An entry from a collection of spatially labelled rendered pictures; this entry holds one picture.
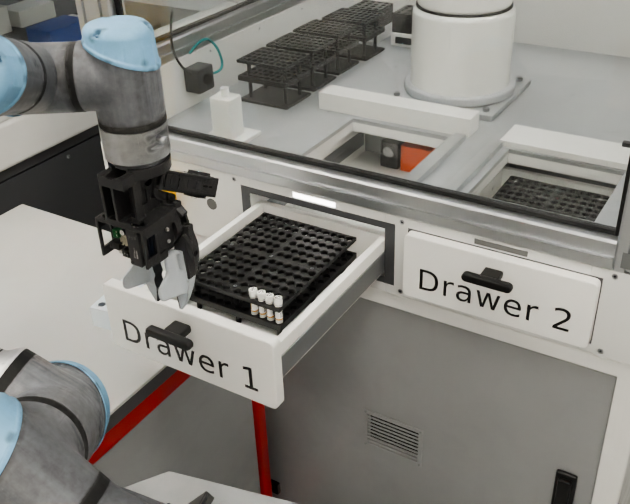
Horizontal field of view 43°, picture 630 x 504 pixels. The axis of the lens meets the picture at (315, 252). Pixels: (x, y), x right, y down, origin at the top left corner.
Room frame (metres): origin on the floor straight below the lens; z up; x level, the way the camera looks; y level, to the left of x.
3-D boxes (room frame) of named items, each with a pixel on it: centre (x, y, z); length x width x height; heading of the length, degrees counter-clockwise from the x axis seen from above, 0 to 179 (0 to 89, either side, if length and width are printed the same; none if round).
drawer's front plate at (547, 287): (0.98, -0.26, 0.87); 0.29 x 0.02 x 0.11; 58
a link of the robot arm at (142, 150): (0.84, 0.19, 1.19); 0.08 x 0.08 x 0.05
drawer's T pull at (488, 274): (0.96, -0.25, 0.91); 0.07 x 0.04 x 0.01; 58
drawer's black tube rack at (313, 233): (1.05, 0.07, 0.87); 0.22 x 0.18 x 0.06; 148
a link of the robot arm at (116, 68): (0.84, 0.20, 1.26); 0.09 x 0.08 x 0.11; 91
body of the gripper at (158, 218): (0.84, 0.20, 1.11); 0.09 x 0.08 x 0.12; 149
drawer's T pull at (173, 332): (0.86, 0.19, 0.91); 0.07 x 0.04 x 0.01; 58
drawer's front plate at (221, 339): (0.88, 0.17, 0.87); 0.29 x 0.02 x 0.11; 58
